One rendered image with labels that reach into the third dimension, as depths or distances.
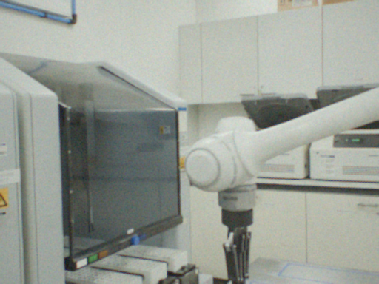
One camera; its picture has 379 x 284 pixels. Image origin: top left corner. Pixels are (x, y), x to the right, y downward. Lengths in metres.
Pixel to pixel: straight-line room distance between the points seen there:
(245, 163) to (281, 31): 2.96
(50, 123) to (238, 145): 0.55
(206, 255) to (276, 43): 1.80
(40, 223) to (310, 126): 0.70
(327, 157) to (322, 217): 0.44
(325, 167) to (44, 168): 2.46
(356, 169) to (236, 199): 2.35
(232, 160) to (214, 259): 2.96
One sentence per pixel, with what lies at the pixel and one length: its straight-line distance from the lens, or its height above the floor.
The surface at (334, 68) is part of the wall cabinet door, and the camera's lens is 3.63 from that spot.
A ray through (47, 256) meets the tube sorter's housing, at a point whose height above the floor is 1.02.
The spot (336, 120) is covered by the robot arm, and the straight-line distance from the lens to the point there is 0.91.
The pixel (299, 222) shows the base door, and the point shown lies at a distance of 3.46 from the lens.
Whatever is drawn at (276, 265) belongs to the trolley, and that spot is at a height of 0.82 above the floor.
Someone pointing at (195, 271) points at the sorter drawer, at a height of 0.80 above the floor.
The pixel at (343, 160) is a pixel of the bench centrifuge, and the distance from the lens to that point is 3.33.
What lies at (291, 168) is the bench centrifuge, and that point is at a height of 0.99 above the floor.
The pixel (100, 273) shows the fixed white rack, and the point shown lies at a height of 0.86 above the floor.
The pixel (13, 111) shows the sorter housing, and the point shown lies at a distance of 1.15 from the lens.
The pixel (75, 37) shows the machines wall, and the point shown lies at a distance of 3.01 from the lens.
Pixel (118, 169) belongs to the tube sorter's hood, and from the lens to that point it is 1.42.
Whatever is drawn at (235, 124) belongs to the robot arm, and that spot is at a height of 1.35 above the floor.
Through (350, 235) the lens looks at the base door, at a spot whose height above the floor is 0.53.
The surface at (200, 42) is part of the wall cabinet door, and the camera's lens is 4.03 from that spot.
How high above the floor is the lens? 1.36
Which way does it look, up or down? 3 degrees down
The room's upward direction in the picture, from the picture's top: 1 degrees counter-clockwise
